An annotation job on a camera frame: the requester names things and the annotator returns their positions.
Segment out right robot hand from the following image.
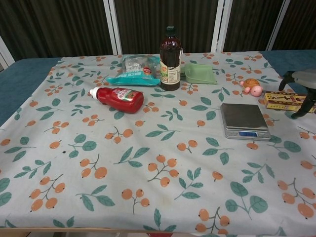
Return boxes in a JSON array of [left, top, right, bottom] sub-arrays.
[[278, 70, 316, 119]]

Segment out yellow red small box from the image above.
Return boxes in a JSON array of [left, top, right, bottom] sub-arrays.
[[262, 90, 316, 112]]

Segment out grey kitchen scale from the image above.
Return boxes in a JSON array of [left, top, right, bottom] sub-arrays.
[[220, 103, 272, 141]]

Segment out dark slatted partition panel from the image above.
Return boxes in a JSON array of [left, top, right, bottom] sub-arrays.
[[110, 0, 224, 55], [268, 0, 316, 51], [0, 0, 121, 62], [217, 0, 289, 52]]

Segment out pink turtle toy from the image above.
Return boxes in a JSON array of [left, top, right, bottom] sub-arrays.
[[239, 78, 263, 96]]

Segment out green plastic scoop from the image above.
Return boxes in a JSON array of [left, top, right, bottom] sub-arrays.
[[181, 63, 218, 85]]

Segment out dark brown glass bottle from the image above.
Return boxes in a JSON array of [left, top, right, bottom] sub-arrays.
[[159, 26, 183, 91]]

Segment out teal snack bag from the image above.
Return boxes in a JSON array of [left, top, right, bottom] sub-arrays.
[[106, 54, 161, 86]]

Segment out floral patterned tablecloth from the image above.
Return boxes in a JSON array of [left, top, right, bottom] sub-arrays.
[[0, 51, 316, 237]]

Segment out red ketchup squeeze bottle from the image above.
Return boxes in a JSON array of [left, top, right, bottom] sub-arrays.
[[89, 86, 144, 115]]

